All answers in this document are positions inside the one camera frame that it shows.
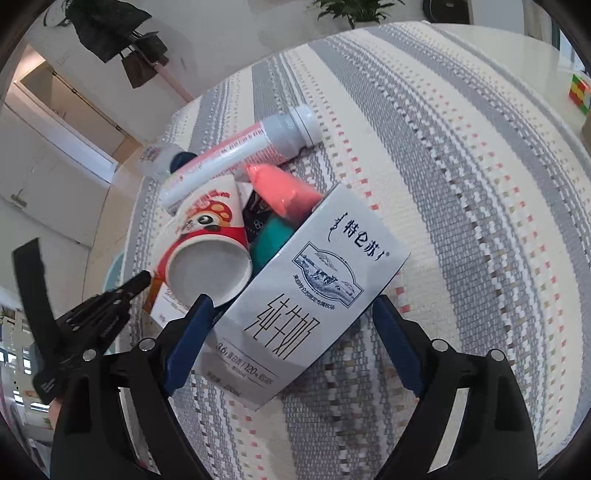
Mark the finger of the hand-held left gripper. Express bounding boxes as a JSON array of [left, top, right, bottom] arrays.
[[58, 271, 154, 354]]

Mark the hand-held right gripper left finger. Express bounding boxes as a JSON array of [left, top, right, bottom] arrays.
[[50, 294, 218, 480]]

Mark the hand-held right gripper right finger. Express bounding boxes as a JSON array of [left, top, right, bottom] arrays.
[[372, 295, 541, 480]]

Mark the white grey milk carton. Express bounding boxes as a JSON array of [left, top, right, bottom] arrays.
[[191, 182, 411, 411]]

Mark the white orange packet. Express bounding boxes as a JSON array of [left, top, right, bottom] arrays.
[[142, 276, 188, 326]]

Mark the red white paper cup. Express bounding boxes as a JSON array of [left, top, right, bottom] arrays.
[[154, 174, 254, 306]]

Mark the teal plastic object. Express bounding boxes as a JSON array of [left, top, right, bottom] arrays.
[[250, 216, 297, 274]]

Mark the small black box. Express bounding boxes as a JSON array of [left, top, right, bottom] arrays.
[[235, 181, 279, 246]]

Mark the grey cream striped tablecloth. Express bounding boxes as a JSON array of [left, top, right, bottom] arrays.
[[110, 21, 591, 480]]

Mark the small bottle with blue cap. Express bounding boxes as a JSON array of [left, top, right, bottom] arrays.
[[137, 142, 198, 182]]

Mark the white door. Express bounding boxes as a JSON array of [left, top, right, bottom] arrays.
[[11, 59, 127, 188]]

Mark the pink white tube grey cap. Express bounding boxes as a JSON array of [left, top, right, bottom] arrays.
[[159, 105, 322, 216]]

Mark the pink coat rack pole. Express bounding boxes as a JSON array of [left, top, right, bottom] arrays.
[[154, 64, 195, 101]]

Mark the brown hanging bag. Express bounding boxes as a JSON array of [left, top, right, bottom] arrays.
[[119, 31, 170, 89]]

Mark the colourful puzzle cube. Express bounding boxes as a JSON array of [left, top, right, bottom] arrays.
[[568, 73, 591, 114]]

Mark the green potted plant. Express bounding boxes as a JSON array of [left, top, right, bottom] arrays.
[[318, 0, 408, 29]]

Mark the black round device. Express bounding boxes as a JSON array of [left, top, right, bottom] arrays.
[[424, 0, 470, 22]]

